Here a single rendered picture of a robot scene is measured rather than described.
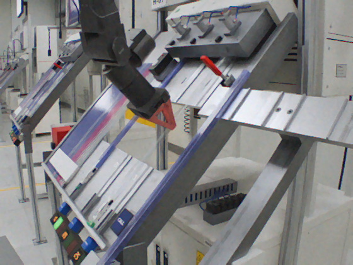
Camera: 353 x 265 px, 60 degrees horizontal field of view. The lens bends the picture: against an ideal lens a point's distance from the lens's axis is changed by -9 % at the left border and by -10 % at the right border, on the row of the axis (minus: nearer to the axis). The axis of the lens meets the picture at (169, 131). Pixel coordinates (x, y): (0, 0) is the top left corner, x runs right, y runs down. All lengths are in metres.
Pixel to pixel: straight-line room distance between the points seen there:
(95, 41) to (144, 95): 0.15
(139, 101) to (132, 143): 1.57
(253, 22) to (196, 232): 0.59
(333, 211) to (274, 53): 0.62
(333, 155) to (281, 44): 1.80
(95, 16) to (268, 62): 0.41
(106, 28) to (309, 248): 0.92
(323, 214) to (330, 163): 1.45
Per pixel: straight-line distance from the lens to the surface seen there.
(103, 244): 0.69
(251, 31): 0.82
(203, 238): 0.96
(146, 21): 2.26
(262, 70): 0.79
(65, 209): 0.94
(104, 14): 0.61
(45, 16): 9.61
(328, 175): 2.62
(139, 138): 2.27
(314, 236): 1.17
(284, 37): 0.85
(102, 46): 0.62
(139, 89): 0.68
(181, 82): 0.94
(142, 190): 0.73
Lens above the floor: 1.08
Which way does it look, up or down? 11 degrees down
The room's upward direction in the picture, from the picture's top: straight up
